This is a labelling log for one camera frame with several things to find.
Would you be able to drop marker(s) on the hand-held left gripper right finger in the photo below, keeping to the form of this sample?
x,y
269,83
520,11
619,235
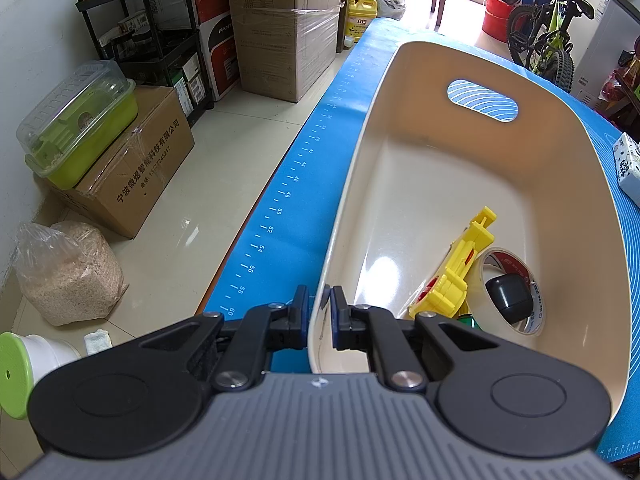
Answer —
x,y
338,316

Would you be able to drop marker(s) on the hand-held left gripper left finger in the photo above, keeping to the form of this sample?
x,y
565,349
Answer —
x,y
303,312

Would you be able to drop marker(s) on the yellow plastic toy tool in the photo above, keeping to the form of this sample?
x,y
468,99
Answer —
x,y
460,265

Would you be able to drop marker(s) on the beige plastic basket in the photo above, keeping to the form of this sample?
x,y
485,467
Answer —
x,y
400,185

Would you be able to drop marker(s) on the black earbud case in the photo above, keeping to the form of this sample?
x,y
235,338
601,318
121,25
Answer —
x,y
507,297

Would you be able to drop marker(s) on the grey tape roll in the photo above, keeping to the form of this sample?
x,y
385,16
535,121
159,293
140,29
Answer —
x,y
505,260

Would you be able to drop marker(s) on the blue silicone baking mat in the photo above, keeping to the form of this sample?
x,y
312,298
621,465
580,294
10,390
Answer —
x,y
300,170

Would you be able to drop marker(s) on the white sponge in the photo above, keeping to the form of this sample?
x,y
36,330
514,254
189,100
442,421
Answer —
x,y
97,341

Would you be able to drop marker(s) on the printed brown cardboard box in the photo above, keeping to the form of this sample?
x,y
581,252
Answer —
x,y
135,175

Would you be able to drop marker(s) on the clear bag of sawdust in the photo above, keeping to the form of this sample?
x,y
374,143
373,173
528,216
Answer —
x,y
75,275

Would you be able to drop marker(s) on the large brown cardboard box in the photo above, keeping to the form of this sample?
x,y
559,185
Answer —
x,y
285,45

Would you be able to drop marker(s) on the green container with clear lid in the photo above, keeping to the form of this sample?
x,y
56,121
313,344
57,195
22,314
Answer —
x,y
100,125

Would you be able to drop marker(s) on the red and white carton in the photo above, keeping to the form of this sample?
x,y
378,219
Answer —
x,y
217,40

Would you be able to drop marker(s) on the black metal rack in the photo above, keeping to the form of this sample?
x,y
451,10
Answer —
x,y
150,66

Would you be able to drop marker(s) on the white stool with green lid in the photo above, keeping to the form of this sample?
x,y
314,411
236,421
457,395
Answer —
x,y
12,370

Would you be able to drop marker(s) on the yellow detergent jug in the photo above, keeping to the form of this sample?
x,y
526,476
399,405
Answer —
x,y
362,15

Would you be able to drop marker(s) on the crumpled plastic bag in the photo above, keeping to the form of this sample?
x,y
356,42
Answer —
x,y
390,0

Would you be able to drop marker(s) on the patterned tissue box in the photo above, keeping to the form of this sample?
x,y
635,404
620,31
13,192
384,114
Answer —
x,y
629,165

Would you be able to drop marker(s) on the green and black bicycle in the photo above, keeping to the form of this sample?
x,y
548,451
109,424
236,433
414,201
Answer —
x,y
559,62

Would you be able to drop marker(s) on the red bucket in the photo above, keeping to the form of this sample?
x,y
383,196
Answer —
x,y
500,15

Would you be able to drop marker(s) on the white chest freezer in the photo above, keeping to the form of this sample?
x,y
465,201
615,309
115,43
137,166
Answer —
x,y
600,60

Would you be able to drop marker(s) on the dark wooden sideboard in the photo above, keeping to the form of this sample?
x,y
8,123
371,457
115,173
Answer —
x,y
627,85

